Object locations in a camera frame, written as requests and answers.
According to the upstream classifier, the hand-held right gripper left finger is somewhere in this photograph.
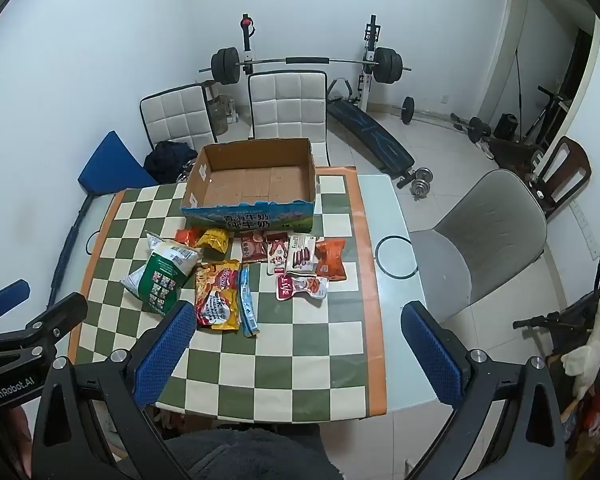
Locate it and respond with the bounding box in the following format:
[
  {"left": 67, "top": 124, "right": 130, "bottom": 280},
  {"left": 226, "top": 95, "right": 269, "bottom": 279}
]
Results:
[{"left": 32, "top": 300, "right": 198, "bottom": 480}]

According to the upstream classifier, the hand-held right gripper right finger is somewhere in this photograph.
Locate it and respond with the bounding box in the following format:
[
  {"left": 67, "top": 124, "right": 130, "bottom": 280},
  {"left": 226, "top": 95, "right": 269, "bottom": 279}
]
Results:
[{"left": 401, "top": 301, "right": 566, "bottom": 480}]

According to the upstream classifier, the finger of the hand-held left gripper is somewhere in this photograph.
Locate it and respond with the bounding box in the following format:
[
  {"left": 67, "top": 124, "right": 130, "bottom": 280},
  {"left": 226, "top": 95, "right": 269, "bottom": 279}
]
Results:
[
  {"left": 0, "top": 292, "right": 88, "bottom": 358},
  {"left": 0, "top": 280, "right": 31, "bottom": 331}
]

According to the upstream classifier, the large yellow noodle packet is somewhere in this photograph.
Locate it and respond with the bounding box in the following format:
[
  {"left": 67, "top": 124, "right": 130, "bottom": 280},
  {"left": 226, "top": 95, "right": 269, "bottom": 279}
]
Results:
[{"left": 195, "top": 259, "right": 242, "bottom": 332}]

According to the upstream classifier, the green white snack bag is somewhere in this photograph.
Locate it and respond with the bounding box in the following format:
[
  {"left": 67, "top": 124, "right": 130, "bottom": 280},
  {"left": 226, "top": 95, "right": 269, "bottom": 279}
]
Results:
[{"left": 120, "top": 231, "right": 203, "bottom": 317}]

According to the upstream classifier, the long blue white packet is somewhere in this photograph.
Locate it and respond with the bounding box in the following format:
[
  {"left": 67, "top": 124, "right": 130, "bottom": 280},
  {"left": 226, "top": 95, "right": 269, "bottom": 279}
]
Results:
[{"left": 238, "top": 264, "right": 261, "bottom": 337}]

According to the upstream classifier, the small orange red packet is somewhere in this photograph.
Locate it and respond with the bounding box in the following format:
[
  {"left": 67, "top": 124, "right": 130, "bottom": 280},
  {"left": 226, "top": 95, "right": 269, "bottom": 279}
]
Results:
[{"left": 174, "top": 226, "right": 203, "bottom": 248}]

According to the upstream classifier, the small yellow snack packet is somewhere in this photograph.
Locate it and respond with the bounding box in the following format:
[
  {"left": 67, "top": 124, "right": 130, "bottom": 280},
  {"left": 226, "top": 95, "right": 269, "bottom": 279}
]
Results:
[{"left": 196, "top": 228, "right": 231, "bottom": 256}]

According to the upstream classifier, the brown red snack packet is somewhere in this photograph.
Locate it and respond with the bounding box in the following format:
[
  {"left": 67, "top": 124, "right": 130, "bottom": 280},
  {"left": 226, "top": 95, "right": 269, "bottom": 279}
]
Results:
[{"left": 240, "top": 230, "right": 268, "bottom": 264}]

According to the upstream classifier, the orange snack packet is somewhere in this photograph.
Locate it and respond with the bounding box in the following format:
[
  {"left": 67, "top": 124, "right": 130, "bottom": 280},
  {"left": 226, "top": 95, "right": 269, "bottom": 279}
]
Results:
[{"left": 314, "top": 238, "right": 348, "bottom": 282}]

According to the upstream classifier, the red white snack packet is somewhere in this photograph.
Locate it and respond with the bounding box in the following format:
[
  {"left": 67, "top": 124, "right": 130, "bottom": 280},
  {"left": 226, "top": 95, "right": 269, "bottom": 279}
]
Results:
[{"left": 276, "top": 274, "right": 329, "bottom": 302}]

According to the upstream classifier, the dark red white packet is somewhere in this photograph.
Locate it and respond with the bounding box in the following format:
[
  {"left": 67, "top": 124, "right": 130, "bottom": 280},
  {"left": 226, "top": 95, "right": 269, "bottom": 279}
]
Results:
[{"left": 265, "top": 231, "right": 291, "bottom": 276}]

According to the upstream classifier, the white wafer biscuit packet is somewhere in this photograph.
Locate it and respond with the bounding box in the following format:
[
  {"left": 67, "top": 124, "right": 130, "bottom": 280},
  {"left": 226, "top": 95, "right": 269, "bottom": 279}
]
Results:
[{"left": 285, "top": 233, "right": 320, "bottom": 275}]

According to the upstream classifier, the cardboard box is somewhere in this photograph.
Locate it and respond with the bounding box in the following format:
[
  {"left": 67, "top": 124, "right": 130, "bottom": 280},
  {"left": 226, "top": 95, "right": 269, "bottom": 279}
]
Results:
[{"left": 181, "top": 137, "right": 317, "bottom": 228}]

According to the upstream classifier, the green white checkered table mat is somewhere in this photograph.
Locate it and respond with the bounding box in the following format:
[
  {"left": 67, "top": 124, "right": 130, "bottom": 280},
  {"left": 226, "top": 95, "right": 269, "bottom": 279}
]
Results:
[{"left": 70, "top": 167, "right": 388, "bottom": 423}]

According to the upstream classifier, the grey shell chair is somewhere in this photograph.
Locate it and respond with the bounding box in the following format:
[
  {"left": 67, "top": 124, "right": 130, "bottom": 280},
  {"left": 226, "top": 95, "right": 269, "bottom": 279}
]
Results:
[{"left": 409, "top": 169, "right": 548, "bottom": 323}]

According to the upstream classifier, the white plush duck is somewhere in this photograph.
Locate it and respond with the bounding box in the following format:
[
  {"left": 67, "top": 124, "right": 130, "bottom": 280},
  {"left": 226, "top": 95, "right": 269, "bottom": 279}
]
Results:
[{"left": 560, "top": 282, "right": 600, "bottom": 401}]

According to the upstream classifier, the dark clothes pile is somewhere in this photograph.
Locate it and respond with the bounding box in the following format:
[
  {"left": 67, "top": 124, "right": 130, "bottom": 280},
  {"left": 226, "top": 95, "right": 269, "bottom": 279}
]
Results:
[{"left": 144, "top": 141, "right": 198, "bottom": 185}]

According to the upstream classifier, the white power strip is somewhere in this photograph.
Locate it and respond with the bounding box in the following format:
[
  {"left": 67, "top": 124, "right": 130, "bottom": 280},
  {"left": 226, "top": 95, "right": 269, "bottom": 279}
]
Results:
[{"left": 571, "top": 202, "right": 597, "bottom": 261}]

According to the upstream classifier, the black sit-up bench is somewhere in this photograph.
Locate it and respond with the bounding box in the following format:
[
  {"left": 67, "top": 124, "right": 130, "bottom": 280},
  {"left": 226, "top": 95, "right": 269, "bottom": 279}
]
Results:
[{"left": 326, "top": 78, "right": 416, "bottom": 188}]

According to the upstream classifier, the white quilted chair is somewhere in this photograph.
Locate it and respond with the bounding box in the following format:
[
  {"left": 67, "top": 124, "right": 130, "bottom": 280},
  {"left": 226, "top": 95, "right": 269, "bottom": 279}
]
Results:
[
  {"left": 247, "top": 70, "right": 331, "bottom": 168},
  {"left": 140, "top": 84, "right": 218, "bottom": 153}
]

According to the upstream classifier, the black cylinder bin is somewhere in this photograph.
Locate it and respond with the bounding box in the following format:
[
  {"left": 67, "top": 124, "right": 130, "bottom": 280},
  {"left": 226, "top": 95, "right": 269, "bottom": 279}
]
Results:
[{"left": 494, "top": 112, "right": 518, "bottom": 141}]

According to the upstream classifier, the clear water jug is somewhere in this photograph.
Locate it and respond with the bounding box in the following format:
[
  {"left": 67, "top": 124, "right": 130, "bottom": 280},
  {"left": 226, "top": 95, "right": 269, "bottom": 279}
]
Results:
[{"left": 207, "top": 95, "right": 233, "bottom": 136}]

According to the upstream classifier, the dark wooden chair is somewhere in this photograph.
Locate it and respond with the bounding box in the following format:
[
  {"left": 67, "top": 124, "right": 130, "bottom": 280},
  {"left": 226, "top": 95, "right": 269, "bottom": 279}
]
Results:
[{"left": 527, "top": 136, "right": 592, "bottom": 218}]

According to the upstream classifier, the black kick scooter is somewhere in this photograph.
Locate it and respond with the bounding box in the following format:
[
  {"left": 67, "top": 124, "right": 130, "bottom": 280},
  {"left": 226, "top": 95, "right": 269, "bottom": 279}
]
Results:
[{"left": 522, "top": 85, "right": 571, "bottom": 146}]

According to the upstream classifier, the white barbell rack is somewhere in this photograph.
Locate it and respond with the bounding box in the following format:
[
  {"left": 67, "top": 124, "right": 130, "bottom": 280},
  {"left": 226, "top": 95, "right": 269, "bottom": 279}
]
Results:
[{"left": 237, "top": 12, "right": 383, "bottom": 111}]

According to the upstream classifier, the barbell with black plates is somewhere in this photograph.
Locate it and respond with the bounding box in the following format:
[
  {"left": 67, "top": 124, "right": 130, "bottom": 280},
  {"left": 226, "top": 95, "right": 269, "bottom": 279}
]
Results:
[{"left": 198, "top": 47, "right": 413, "bottom": 86}]

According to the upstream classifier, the black scooter handlebar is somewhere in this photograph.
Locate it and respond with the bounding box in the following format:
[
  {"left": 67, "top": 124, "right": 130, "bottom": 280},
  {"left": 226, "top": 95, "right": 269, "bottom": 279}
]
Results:
[{"left": 512, "top": 290, "right": 600, "bottom": 346}]

